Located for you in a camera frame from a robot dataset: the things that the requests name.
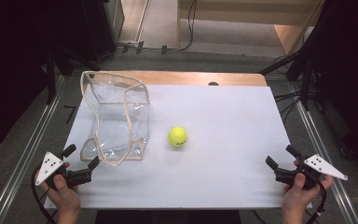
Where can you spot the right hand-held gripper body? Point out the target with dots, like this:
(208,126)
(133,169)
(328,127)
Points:
(321,166)

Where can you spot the person's right hand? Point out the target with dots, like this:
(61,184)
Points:
(299,194)

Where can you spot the dark curtain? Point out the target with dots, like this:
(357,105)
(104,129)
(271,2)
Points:
(12,62)
(351,77)

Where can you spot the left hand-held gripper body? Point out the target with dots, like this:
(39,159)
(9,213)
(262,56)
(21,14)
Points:
(48,166)

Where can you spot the light wooden cabinet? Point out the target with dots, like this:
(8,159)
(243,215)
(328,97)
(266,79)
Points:
(245,12)

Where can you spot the clear plastic bag beige trim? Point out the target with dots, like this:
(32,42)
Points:
(121,124)

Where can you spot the yellow tennis ball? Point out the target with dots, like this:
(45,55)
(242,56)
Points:
(177,136)

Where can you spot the white table sheet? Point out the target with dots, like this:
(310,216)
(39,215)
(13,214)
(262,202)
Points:
(223,140)

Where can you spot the person's left hand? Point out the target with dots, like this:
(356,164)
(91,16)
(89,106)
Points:
(62,194)

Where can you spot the black tripod stand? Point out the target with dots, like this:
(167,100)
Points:
(304,77)

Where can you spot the metal floor rail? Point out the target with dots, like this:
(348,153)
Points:
(28,149)
(326,161)

